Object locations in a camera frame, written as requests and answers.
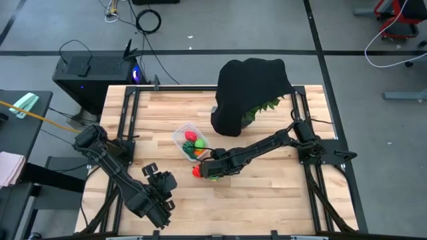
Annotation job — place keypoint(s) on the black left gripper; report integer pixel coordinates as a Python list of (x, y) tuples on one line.
[(158, 193)]

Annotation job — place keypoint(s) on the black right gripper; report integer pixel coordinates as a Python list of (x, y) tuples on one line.
[(220, 165)]

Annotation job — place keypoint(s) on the dark green toy cucumber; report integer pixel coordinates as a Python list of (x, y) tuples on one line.
[(213, 179)]

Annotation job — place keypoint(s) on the orange toy carrot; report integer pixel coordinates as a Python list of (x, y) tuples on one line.
[(199, 152)]

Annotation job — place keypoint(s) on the light green toy mango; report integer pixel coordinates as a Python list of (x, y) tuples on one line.
[(199, 143)]

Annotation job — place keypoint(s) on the striped green toy watermelon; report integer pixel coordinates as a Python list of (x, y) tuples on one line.
[(189, 147)]

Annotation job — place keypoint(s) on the pink toy strawberry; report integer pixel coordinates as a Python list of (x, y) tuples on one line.
[(190, 136)]

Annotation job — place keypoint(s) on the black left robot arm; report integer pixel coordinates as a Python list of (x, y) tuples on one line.
[(116, 173)]

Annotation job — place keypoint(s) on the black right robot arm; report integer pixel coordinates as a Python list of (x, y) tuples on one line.
[(263, 146)]

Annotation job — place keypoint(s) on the clear plastic tupperware container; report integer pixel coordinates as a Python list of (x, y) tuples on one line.
[(178, 136)]

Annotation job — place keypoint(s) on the dark plant pot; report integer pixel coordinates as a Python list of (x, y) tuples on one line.
[(247, 124)]

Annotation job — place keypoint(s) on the green leafy plant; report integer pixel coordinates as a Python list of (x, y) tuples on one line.
[(263, 106)]

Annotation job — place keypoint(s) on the black cloth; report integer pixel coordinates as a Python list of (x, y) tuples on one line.
[(250, 86)]

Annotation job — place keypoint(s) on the black computer tower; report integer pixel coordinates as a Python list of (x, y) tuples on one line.
[(93, 80)]

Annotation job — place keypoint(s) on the black wifi antenna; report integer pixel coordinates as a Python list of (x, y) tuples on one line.
[(129, 51)]

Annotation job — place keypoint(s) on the black side table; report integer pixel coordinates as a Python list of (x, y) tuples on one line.
[(20, 140)]

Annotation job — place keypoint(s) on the pink cloth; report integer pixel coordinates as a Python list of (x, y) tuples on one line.
[(10, 168)]

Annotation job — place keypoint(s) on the mint green stapler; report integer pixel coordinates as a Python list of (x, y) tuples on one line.
[(24, 104)]

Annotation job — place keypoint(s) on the black box at floor edge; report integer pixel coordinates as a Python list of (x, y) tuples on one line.
[(155, 1)]

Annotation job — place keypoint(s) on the grey desk foot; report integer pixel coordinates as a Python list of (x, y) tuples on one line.
[(405, 95)]

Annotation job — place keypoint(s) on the red and black cart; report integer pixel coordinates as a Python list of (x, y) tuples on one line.
[(400, 31)]

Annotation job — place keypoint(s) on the black metal table frame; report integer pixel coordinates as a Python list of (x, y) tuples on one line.
[(187, 88)]

